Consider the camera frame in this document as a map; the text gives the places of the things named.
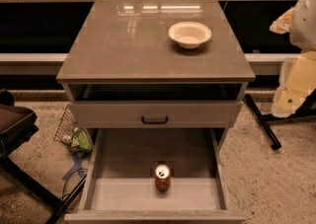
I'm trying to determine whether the red coke can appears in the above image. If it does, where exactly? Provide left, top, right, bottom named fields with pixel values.
left=155, top=164, right=171, bottom=191

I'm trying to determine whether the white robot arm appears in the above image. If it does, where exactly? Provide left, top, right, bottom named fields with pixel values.
left=270, top=0, right=316, bottom=117

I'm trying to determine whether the grey drawer cabinet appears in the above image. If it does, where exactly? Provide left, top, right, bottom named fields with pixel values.
left=57, top=0, right=254, bottom=142

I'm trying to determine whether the open grey drawer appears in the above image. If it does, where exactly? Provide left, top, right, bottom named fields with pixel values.
left=65, top=128, right=245, bottom=224

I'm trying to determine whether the white paper bowl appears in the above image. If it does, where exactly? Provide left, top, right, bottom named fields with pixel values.
left=168, top=22, right=212, bottom=49

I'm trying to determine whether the green chip bag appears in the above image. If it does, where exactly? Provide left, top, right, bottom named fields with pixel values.
left=61, top=127, right=92, bottom=153

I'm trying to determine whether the dark chair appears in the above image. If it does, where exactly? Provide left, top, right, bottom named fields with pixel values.
left=0, top=89, right=61, bottom=209

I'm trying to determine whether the black metal stand leg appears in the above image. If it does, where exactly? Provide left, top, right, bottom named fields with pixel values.
left=244, top=90, right=316, bottom=150

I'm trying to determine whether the closed drawer with black handle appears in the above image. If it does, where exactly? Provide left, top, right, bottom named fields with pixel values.
left=69, top=101, right=242, bottom=128

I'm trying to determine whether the wire mesh basket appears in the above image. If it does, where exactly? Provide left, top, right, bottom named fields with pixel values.
left=54, top=106, right=76, bottom=141

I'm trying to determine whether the black cable on floor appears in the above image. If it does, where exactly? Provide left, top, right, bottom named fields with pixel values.
left=60, top=168, right=89, bottom=201

